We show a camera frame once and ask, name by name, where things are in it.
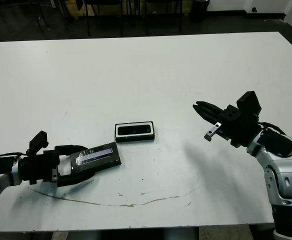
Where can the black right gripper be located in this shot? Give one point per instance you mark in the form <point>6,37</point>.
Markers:
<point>238,130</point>

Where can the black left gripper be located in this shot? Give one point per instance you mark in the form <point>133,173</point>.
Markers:
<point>38,170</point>

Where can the black box lid silver label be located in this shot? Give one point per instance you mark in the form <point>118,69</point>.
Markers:
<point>96,162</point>

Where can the slim black camera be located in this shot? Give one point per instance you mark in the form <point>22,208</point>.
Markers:
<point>133,130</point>

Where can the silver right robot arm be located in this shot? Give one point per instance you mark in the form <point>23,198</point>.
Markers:
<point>286,175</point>

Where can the black box base white liner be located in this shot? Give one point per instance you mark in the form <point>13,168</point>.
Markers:
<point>136,139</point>

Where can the black trash bin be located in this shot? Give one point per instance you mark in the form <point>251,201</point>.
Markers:
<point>200,10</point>

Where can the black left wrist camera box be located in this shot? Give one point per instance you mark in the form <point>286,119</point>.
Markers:
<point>38,141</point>

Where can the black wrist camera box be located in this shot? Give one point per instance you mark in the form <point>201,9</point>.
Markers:
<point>38,141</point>
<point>249,102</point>

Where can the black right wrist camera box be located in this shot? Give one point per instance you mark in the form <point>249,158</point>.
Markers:
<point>249,102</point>

